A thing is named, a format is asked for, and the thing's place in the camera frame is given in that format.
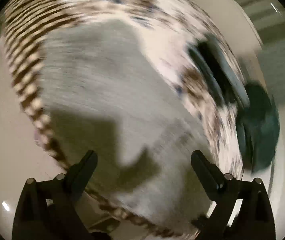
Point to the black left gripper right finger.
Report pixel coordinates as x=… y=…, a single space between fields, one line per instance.
x=243 y=209

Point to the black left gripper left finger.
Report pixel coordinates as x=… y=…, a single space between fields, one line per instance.
x=45 y=209

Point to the grey fleece pants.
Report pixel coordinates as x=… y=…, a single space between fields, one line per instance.
x=102 y=94

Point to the dark green folded blanket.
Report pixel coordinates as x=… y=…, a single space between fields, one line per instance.
x=258 y=129

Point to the folded blue jeans stack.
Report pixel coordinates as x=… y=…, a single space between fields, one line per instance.
x=223 y=84

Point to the floral bed blanket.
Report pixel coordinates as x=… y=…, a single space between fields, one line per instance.
x=164 y=29

